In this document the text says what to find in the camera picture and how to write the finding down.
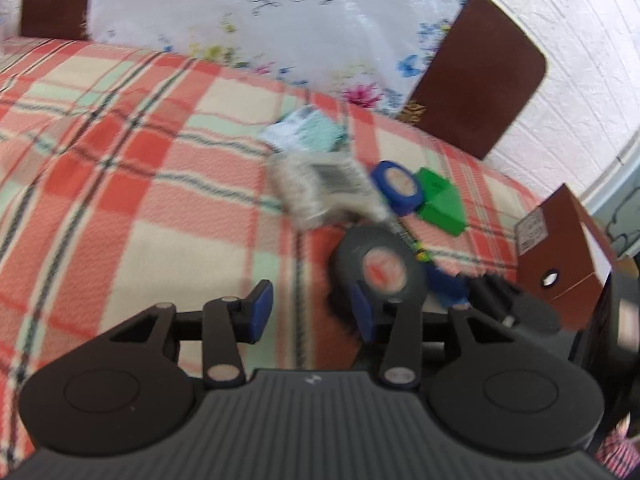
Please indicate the white floral pillow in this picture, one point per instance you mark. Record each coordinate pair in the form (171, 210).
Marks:
(250, 10)

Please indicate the teal and white packet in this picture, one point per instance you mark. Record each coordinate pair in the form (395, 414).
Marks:
(310, 130)

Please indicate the green packet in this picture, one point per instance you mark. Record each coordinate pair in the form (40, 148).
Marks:
(442, 205)

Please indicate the blue tape roll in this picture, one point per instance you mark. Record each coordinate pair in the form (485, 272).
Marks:
(397, 187)

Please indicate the red plaid blanket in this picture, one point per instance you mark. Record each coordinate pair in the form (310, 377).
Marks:
(125, 185)

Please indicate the clear packet with barcode label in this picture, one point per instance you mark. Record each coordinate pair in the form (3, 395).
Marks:
(320, 185)

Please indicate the black tape roll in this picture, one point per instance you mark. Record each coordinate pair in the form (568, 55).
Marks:
(365, 250)

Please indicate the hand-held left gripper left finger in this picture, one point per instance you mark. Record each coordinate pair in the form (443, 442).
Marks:
(260, 307)

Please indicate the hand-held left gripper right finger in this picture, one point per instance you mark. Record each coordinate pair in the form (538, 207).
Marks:
(362, 312)

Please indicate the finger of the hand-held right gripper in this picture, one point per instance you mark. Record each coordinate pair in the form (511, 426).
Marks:
(447, 287)

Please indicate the brown cardboard box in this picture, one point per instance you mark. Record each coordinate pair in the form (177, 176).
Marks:
(570, 245)

